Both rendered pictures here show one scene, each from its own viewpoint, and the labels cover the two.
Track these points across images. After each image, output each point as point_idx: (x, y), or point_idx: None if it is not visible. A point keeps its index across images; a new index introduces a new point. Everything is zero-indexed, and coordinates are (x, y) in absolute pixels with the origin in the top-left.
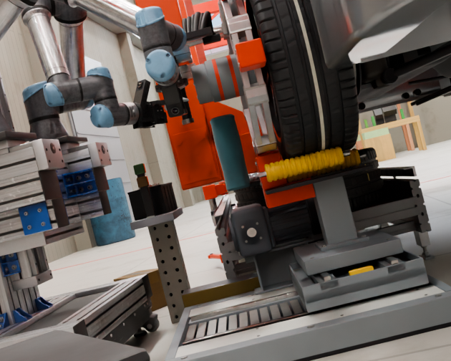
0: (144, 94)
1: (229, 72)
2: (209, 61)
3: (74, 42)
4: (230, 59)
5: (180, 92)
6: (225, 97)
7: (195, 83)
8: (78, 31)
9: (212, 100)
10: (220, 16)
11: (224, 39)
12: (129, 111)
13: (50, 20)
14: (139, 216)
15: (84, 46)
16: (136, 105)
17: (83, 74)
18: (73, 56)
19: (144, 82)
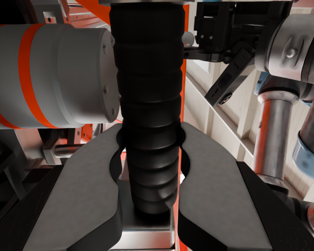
0: (228, 81)
1: None
2: (66, 127)
3: (272, 153)
4: (9, 126)
5: (121, 111)
6: (24, 31)
7: (96, 92)
8: (264, 167)
9: (68, 30)
10: (89, 140)
11: (57, 140)
12: (304, 55)
13: (309, 207)
14: None
15: (258, 139)
16: (265, 63)
17: (268, 106)
18: (278, 134)
19: (216, 102)
